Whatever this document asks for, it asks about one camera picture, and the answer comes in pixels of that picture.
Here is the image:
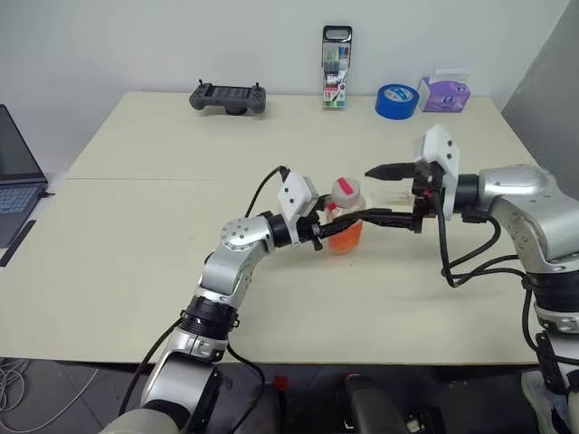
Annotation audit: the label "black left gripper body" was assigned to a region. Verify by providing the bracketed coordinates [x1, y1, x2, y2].
[298, 212, 326, 252]

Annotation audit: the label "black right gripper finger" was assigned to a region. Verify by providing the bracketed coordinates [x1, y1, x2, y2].
[364, 160, 417, 182]
[360, 207, 415, 230]

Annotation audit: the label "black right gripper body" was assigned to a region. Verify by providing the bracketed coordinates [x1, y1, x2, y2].
[411, 158, 447, 235]

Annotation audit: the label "orange drink plastic bottle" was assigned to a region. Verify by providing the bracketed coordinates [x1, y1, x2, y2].
[326, 176, 365, 257]

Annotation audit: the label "blue tape roll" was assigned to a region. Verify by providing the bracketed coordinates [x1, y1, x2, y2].
[375, 82, 419, 122]

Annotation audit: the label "purple tissue box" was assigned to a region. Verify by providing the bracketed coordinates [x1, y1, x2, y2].
[416, 68, 472, 113]

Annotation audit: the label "marker pen set case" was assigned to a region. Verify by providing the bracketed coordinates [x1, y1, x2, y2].
[321, 24, 355, 111]

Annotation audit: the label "grey handheld remote controller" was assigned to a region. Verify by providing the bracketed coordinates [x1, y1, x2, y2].
[188, 80, 268, 117]

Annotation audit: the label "black object with red cap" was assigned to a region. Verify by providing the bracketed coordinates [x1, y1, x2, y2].
[264, 374, 290, 434]

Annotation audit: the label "black rounded shape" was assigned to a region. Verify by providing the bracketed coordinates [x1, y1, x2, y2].
[341, 373, 411, 434]

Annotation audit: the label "pale green shoe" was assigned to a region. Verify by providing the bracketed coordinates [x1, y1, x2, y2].
[519, 369, 572, 434]

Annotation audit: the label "dark grey laptop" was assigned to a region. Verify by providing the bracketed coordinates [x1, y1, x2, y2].
[0, 104, 56, 250]

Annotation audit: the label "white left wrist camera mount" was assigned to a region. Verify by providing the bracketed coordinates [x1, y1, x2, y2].
[276, 171, 320, 248]

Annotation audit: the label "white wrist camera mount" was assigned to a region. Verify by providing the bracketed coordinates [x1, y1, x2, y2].
[276, 171, 320, 248]
[413, 125, 461, 222]

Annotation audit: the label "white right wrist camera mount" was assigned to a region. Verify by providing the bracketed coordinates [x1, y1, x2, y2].
[413, 125, 461, 222]

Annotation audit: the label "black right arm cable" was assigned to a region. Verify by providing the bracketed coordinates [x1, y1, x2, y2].
[432, 192, 572, 399]

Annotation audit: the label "white floor cables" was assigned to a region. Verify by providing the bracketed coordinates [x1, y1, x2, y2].
[0, 358, 100, 425]

